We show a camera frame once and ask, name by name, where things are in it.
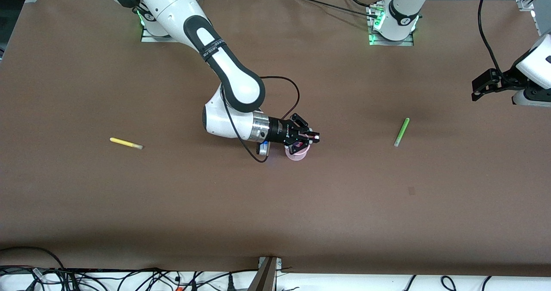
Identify pink mesh pen holder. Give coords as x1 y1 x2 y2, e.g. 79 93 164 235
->
285 147 309 161

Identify green highlighter pen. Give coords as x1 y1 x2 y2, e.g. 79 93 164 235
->
393 118 410 148

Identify yellow highlighter pen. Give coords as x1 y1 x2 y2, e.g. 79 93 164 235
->
109 137 144 150

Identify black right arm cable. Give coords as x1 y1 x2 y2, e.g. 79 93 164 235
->
220 76 300 163

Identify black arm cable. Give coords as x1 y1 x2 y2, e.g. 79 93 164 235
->
220 76 300 163
478 0 505 75

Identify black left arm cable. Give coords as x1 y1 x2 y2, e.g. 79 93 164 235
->
478 0 505 75

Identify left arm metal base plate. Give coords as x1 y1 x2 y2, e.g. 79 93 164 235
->
366 3 415 47

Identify black cable across table edge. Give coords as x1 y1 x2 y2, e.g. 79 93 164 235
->
294 0 380 19

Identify aluminium profile post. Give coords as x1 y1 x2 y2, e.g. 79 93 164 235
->
248 257 283 291

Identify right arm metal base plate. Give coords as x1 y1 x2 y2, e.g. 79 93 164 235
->
141 11 178 43

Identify black tangled floor cables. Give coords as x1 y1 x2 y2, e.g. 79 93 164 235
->
0 265 259 291

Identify black looping floor cable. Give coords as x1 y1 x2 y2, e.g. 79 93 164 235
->
0 246 67 279

